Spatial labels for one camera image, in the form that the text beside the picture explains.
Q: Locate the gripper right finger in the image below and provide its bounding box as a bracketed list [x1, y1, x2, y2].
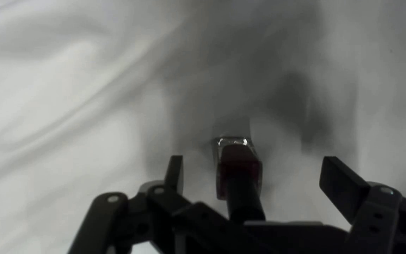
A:
[319, 156, 406, 254]

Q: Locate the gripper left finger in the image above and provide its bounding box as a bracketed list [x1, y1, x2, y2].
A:
[67, 155, 246, 254]

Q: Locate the red nail polish bottle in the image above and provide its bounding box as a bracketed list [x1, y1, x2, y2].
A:
[211, 136, 266, 223]

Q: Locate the white cloth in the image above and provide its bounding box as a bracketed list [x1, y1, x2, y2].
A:
[0, 0, 406, 254]

